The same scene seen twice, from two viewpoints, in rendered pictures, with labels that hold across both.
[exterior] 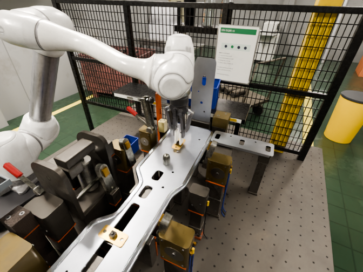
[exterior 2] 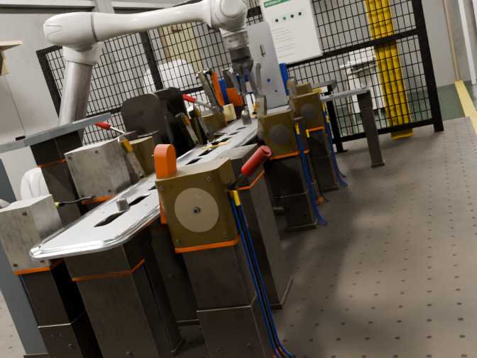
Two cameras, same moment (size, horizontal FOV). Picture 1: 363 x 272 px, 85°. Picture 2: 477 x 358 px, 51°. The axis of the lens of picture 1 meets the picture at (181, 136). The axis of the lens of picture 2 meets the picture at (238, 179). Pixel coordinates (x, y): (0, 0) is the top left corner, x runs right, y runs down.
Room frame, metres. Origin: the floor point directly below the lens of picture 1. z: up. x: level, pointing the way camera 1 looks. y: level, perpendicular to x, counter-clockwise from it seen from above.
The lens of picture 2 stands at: (-1.09, 0.22, 1.19)
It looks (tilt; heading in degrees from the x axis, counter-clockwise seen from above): 12 degrees down; 357
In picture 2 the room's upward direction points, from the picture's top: 15 degrees counter-clockwise
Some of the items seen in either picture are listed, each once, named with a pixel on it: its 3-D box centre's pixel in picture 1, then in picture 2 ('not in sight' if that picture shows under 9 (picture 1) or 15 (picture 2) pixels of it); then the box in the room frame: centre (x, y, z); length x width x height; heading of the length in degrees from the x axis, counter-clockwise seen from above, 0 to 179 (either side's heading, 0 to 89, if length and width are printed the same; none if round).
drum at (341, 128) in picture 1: (347, 117); not in sight; (2.29, -2.17, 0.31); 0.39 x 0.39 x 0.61
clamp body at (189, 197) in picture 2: not in sight; (230, 270); (-0.32, 0.24, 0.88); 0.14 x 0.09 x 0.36; 67
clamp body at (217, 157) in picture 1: (218, 188); (320, 142); (0.60, -0.17, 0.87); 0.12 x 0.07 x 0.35; 67
